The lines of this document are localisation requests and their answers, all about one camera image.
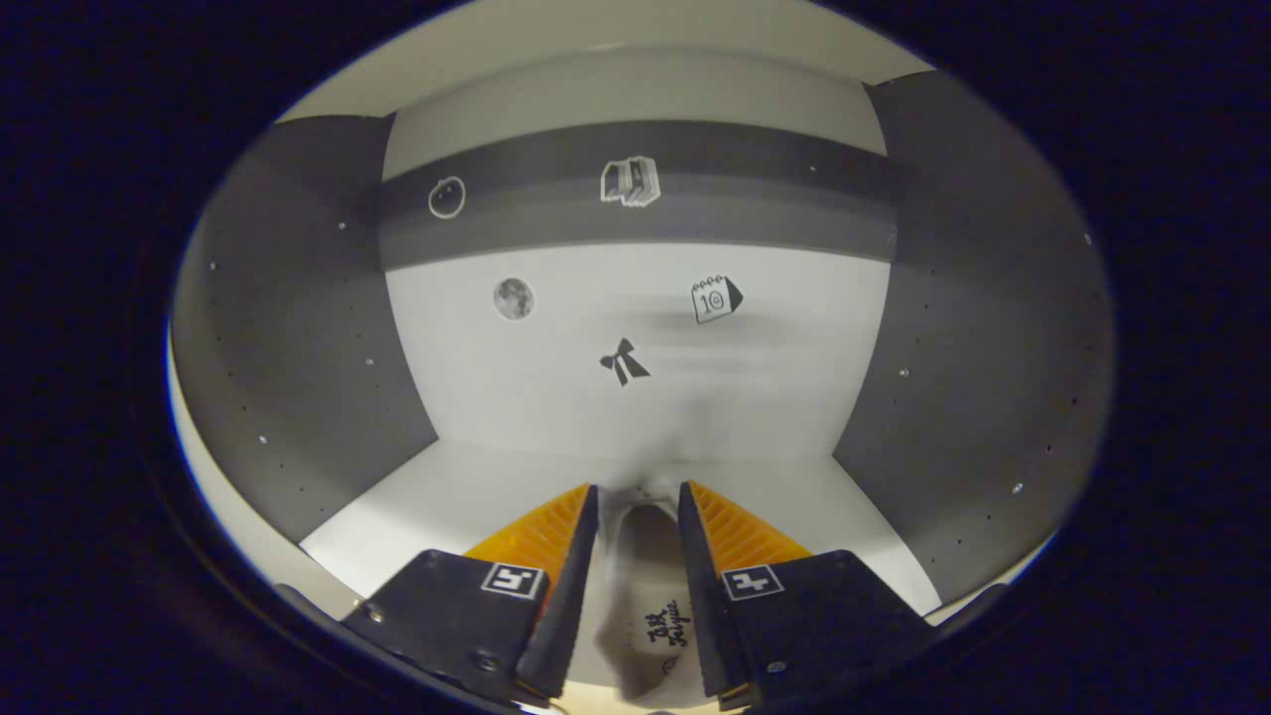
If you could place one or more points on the white grey shoe cabinet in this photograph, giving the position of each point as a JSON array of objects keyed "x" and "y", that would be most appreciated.
[{"x": 645, "y": 397}]

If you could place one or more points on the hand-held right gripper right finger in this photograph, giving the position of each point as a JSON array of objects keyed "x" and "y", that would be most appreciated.
[{"x": 710, "y": 606}]

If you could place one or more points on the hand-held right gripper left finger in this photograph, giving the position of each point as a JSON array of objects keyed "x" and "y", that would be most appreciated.
[{"x": 561, "y": 596}]

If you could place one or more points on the white shoe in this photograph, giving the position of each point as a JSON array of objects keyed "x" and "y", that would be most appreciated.
[{"x": 645, "y": 596}]

